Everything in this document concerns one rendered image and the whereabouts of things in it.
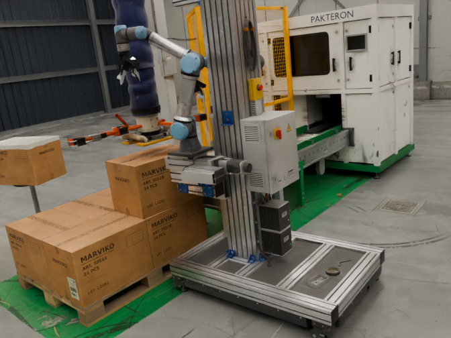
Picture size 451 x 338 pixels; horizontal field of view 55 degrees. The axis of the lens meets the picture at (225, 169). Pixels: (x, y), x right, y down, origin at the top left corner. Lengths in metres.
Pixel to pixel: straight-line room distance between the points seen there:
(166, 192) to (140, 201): 0.24
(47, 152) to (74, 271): 1.86
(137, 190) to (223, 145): 0.71
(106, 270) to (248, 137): 1.31
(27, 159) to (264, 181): 2.50
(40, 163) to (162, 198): 1.60
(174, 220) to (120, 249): 0.51
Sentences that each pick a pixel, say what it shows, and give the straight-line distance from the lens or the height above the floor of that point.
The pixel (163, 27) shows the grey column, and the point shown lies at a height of 1.96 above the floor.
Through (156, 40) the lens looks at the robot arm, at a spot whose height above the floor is 1.76.
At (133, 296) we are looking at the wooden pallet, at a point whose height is 0.02.
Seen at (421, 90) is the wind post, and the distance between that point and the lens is 11.59.
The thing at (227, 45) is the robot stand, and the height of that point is 1.69.
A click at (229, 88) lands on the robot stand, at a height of 1.42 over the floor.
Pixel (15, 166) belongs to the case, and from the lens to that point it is 4.61.
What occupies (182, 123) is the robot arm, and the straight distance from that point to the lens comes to 2.70.
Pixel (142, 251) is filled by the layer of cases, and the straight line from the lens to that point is 3.25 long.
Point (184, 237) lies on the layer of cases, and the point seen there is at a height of 0.26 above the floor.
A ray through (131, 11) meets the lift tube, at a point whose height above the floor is 1.99.
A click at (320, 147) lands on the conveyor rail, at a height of 0.54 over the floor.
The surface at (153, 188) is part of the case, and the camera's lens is 3.22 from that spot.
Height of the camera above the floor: 1.65
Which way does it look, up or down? 15 degrees down
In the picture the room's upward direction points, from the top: 6 degrees counter-clockwise
